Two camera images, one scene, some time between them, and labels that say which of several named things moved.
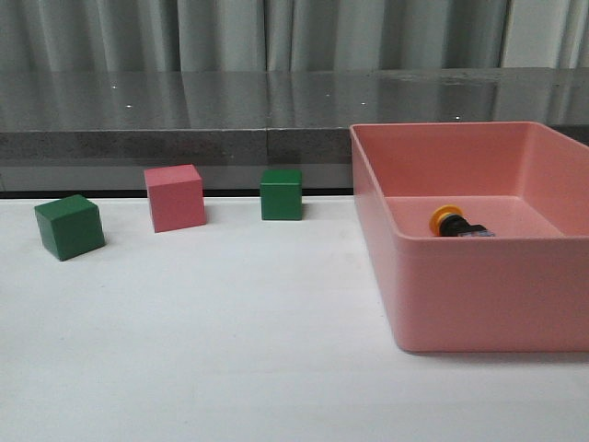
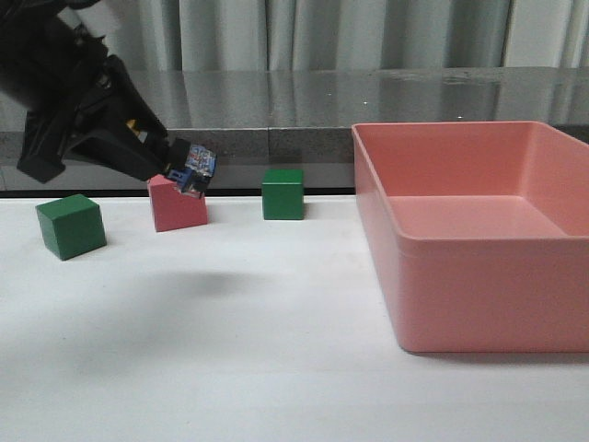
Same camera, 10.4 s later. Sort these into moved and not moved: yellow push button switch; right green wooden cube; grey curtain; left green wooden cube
Moved: yellow push button switch
Not moved: grey curtain; left green wooden cube; right green wooden cube
